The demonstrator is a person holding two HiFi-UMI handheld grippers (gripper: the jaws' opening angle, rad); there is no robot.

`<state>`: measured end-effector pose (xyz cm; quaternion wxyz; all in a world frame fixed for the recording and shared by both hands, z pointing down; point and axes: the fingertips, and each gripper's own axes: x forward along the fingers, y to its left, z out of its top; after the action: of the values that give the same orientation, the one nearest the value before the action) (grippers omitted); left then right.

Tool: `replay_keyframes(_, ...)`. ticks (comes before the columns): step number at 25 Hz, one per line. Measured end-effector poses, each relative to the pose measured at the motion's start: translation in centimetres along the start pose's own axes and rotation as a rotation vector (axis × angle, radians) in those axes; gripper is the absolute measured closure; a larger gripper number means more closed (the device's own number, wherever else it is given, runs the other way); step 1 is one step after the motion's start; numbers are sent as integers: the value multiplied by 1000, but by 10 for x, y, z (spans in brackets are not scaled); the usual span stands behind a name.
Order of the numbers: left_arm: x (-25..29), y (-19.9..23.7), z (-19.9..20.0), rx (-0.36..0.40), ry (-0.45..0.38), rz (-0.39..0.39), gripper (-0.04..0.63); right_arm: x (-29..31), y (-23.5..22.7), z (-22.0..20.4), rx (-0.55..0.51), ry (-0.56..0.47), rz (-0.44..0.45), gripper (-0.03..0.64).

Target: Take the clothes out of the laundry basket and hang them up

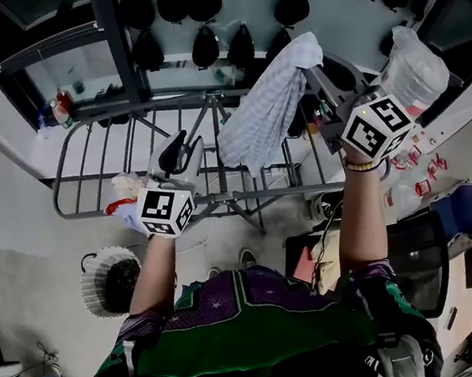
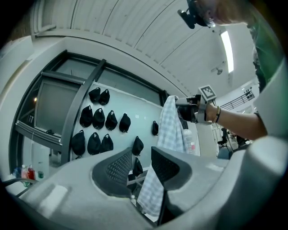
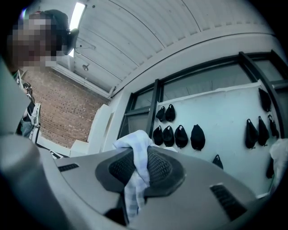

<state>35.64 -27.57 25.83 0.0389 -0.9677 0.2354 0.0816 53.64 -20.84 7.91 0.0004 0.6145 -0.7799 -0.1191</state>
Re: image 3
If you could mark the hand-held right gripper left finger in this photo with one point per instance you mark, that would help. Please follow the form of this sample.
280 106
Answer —
90 175

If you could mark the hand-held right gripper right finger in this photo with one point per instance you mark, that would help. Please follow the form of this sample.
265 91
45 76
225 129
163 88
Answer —
193 179

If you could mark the white checked clothes item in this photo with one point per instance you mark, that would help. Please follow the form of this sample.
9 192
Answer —
139 139

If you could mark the group of black caps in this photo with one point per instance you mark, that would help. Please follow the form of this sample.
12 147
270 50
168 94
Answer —
198 137

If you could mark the white shelving desk unit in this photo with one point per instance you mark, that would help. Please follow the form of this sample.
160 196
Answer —
99 125

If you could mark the white cap display board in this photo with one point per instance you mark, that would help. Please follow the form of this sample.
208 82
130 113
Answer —
213 107

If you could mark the round ceiling lamp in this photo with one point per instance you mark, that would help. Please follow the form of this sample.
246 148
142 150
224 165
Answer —
85 67

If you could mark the person's head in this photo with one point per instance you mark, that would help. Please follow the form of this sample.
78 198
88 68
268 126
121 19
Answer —
33 40

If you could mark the ceiling light tube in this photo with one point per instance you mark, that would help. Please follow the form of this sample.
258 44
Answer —
77 15

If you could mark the black window frame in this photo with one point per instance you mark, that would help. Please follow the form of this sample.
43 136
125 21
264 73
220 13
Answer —
155 101

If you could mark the black head-mounted camera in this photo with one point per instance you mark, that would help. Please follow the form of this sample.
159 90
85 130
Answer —
72 40

